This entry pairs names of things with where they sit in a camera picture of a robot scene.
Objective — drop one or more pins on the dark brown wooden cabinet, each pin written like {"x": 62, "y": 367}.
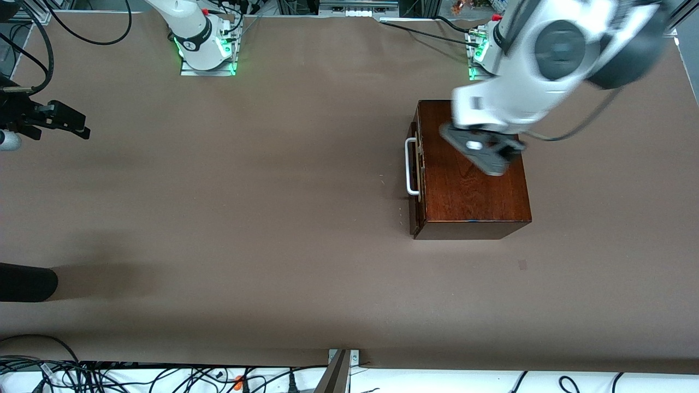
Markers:
{"x": 469, "y": 202}

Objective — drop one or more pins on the light wood drawer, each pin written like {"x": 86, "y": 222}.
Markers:
{"x": 417, "y": 164}

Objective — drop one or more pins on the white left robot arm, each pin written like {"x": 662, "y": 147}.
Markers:
{"x": 562, "y": 49}

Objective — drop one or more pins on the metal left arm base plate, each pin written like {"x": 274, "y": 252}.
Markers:
{"x": 475, "y": 65}

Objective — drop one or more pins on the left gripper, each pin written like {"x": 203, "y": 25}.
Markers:
{"x": 508, "y": 152}

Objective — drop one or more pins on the dark slanted post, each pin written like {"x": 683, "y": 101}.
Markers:
{"x": 334, "y": 376}

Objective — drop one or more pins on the aluminium frame profile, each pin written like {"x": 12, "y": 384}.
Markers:
{"x": 680, "y": 16}

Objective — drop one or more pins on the metal edge bracket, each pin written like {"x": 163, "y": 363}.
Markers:
{"x": 355, "y": 357}

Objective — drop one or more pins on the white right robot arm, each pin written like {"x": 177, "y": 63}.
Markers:
{"x": 191, "y": 38}

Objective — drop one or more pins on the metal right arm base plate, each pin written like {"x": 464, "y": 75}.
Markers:
{"x": 210, "y": 70}

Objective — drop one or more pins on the white power strip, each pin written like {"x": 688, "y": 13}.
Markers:
{"x": 357, "y": 6}

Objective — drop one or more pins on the black power plug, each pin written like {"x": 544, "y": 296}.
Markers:
{"x": 291, "y": 383}

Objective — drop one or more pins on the black cylindrical object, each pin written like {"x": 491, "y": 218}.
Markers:
{"x": 27, "y": 282}

